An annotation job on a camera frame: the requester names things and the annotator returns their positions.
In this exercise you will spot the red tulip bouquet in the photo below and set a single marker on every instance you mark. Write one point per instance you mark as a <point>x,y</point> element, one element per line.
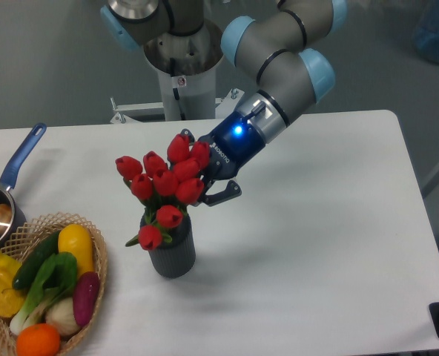
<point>166,187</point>

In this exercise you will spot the woven wicker basket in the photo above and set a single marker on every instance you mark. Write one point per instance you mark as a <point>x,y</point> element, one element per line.
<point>22,242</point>

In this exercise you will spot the green cucumber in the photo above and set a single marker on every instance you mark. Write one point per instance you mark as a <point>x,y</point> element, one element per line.
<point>30,267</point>

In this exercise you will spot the beige garlic bulb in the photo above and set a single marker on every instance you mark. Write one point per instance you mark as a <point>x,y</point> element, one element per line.
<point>61,317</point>

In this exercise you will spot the purple sweet potato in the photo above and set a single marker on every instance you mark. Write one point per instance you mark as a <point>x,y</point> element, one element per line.
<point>84,297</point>

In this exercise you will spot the grey ribbed vase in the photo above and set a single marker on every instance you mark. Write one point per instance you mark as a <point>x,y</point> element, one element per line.
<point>171,250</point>

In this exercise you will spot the blue handled saucepan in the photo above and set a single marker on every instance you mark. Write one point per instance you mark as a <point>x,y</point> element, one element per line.
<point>9,178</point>

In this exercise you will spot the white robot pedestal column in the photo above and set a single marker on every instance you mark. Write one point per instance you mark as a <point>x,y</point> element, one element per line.
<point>186,67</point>

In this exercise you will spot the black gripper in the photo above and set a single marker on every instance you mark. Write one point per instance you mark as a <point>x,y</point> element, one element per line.
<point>233,143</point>

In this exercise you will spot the blue translucent container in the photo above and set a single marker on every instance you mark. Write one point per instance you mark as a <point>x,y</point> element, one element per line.
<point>425,37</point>

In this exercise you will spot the white pedestal base frame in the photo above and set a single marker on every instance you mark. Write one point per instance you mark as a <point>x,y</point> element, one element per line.
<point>154,112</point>

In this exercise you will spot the green bok choy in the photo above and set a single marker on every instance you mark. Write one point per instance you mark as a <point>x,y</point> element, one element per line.
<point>55,279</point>

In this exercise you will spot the orange fruit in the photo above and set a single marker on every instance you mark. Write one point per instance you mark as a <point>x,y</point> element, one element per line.
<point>39,339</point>

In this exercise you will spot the yellow bell pepper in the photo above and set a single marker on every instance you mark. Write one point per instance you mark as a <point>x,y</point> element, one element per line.
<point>11,300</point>

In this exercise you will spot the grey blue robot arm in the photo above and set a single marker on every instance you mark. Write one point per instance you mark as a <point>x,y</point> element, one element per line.
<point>275,53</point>

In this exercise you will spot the yellow squash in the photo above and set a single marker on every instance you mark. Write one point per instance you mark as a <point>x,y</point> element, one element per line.
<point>76,240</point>

